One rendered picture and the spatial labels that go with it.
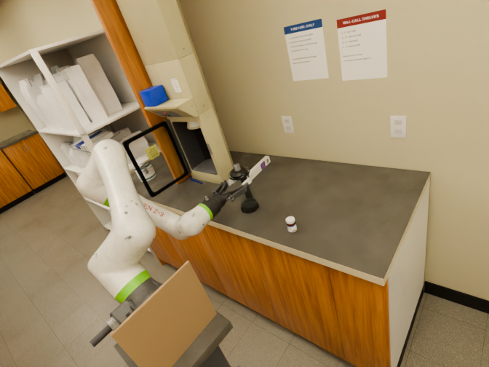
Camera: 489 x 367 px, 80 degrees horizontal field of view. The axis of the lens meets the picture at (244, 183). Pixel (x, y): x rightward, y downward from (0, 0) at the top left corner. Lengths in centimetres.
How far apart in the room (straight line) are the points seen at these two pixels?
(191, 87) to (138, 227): 92
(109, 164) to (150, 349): 63
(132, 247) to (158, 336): 28
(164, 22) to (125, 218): 99
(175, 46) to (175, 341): 129
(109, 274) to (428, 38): 146
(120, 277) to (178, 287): 19
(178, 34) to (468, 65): 126
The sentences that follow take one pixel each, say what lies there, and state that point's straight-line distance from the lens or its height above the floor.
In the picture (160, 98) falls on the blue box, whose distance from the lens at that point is 178.
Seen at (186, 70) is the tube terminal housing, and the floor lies 164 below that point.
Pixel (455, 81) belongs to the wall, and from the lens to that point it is 151.
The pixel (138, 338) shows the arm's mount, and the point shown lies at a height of 114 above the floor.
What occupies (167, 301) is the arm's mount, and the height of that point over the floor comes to 117.
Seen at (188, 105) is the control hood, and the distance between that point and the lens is 163.
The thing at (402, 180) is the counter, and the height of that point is 94.
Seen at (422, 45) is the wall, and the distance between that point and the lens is 149.
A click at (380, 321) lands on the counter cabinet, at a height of 62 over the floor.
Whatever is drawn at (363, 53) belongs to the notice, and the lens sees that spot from 155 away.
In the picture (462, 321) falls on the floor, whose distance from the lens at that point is 226.
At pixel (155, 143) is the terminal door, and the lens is 190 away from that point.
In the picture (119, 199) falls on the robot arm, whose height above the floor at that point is 143.
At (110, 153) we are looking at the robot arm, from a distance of 122.
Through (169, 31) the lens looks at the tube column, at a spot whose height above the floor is 184.
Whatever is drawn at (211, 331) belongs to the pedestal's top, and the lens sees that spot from 115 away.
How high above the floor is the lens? 185
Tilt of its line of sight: 30 degrees down
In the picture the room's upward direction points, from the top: 18 degrees counter-clockwise
